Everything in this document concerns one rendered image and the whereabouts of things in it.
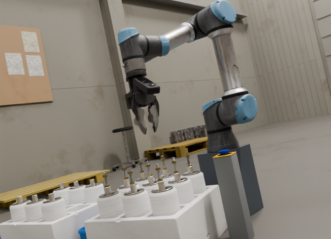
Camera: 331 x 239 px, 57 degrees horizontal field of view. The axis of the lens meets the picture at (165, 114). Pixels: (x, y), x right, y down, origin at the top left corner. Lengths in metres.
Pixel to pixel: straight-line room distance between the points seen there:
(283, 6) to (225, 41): 7.49
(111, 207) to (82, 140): 3.68
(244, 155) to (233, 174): 0.34
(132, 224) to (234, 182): 0.38
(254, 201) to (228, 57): 0.65
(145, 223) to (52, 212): 0.48
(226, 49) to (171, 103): 4.77
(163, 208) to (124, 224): 0.15
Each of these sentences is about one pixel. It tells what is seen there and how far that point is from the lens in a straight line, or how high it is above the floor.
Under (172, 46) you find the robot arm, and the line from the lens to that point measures 1.34.
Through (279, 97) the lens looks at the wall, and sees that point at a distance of 8.74.
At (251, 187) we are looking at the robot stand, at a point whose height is 0.11.
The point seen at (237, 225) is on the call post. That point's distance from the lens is 1.17.
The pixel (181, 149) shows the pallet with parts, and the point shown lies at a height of 0.12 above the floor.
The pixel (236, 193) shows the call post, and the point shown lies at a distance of 1.13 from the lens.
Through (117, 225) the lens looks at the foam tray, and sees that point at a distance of 1.11.
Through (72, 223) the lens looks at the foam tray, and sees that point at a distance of 1.39.
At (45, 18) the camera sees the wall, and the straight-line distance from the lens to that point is 5.09.
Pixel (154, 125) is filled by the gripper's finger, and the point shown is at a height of 0.47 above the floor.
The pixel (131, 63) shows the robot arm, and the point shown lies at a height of 0.69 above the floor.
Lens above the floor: 0.45
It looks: 3 degrees up
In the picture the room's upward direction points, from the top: 12 degrees counter-clockwise
